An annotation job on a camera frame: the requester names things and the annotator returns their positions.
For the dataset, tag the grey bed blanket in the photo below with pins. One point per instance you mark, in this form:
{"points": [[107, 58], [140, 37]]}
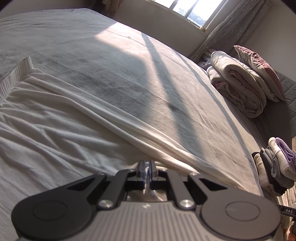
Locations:
{"points": [[129, 69]]}

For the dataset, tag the grey star curtain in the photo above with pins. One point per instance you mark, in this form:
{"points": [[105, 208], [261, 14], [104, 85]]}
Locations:
{"points": [[235, 29]]}

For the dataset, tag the white garment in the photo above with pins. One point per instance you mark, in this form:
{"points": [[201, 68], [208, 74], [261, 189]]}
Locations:
{"points": [[54, 131]]}

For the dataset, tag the folded beige pink quilt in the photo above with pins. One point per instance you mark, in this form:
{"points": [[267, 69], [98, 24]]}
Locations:
{"points": [[232, 80]]}

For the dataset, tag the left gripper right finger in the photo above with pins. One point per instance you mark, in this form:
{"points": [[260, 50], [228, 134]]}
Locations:
{"points": [[153, 175]]}

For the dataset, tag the pink beige pillow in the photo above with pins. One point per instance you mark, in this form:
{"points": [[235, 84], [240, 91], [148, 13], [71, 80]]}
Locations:
{"points": [[262, 68]]}

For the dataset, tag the right hand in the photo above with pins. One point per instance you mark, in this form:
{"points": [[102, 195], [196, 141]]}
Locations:
{"points": [[288, 234]]}

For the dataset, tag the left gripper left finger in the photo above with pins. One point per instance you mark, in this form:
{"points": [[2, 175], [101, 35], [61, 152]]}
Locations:
{"points": [[141, 175]]}

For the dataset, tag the window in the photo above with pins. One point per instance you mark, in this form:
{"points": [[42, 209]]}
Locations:
{"points": [[200, 13]]}

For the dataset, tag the stack of folded clothes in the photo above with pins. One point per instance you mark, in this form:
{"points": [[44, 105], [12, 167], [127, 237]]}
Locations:
{"points": [[275, 167]]}

